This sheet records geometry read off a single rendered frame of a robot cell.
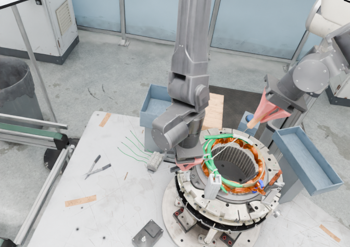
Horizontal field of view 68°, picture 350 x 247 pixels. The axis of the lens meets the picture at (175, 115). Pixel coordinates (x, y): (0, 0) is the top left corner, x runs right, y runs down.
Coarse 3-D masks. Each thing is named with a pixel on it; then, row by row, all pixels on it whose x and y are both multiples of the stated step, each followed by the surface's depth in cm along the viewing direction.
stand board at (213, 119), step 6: (210, 96) 106; (216, 96) 106; (222, 96) 107; (210, 102) 104; (216, 102) 104; (222, 102) 104; (210, 108) 101; (216, 108) 102; (222, 108) 102; (210, 114) 99; (216, 114) 99; (204, 120) 97; (210, 120) 97; (216, 120) 97; (204, 126) 95; (210, 126) 95; (216, 126) 95
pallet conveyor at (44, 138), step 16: (0, 128) 122; (16, 128) 123; (32, 128) 124; (64, 128) 125; (32, 144) 127; (48, 144) 125; (64, 144) 124; (64, 160) 124; (48, 176) 116; (48, 192) 112; (32, 208) 105; (32, 224) 103; (0, 240) 91; (16, 240) 97
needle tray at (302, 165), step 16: (288, 128) 98; (288, 144) 98; (304, 144) 98; (288, 160) 93; (304, 160) 94; (320, 160) 92; (288, 176) 96; (304, 176) 86; (320, 176) 90; (336, 176) 86; (288, 192) 99; (320, 192) 84
